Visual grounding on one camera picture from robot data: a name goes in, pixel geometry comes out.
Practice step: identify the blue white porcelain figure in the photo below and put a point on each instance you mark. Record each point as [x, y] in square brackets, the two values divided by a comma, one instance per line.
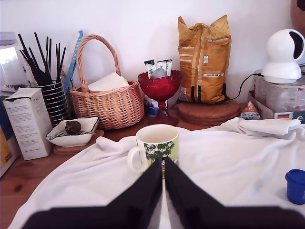
[151, 108]

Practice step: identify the grey foil packet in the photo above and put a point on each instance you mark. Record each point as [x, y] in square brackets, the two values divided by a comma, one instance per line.
[159, 73]

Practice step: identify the silver food can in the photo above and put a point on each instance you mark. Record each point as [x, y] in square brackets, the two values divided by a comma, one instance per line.
[286, 96]
[259, 89]

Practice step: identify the red glass pedestal bowl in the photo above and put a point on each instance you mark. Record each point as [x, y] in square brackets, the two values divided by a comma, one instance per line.
[159, 88]

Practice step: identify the green cardboard can tray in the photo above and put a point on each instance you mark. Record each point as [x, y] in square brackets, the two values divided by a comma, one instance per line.
[264, 111]

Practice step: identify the green illustrated coffee mug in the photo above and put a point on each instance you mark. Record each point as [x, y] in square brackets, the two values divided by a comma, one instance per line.
[157, 143]

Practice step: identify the small red triangular packet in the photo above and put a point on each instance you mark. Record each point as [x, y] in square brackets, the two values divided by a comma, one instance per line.
[250, 112]

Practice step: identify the yellow coffee bag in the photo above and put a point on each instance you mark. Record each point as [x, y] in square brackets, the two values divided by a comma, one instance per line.
[205, 71]

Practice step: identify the white dome security camera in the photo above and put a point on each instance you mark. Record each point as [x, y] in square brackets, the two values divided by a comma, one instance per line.
[280, 55]

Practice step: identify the white plastic bag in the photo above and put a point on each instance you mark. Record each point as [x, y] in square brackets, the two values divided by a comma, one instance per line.
[10, 64]

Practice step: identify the yellow blue box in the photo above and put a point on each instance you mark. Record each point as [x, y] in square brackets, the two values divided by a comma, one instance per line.
[6, 143]

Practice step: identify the white green sachet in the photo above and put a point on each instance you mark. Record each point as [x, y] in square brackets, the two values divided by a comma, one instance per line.
[161, 65]
[168, 66]

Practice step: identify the black topped sachet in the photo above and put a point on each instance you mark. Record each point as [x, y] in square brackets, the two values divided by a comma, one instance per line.
[150, 68]

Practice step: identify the white square dish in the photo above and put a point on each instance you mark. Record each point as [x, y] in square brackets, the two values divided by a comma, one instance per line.
[71, 142]

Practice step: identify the long blue white package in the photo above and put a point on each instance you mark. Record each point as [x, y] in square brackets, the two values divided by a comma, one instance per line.
[74, 57]

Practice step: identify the white folded paper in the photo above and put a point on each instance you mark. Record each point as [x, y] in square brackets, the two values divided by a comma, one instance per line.
[109, 82]

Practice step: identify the white cloth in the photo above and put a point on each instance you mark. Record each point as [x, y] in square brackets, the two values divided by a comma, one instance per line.
[226, 162]

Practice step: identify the metal tea strainer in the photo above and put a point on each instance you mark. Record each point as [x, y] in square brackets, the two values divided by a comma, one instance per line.
[71, 126]

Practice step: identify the black chopstick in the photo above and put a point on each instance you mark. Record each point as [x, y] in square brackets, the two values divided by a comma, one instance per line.
[43, 55]
[31, 55]
[35, 62]
[57, 62]
[47, 52]
[62, 63]
[50, 55]

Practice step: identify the blue coffee capsule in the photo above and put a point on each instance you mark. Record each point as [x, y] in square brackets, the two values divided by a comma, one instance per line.
[296, 188]

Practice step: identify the square cork coaster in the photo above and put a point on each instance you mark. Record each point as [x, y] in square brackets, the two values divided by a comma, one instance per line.
[64, 150]

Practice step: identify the white printed carton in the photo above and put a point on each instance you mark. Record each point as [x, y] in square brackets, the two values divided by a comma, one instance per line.
[26, 124]

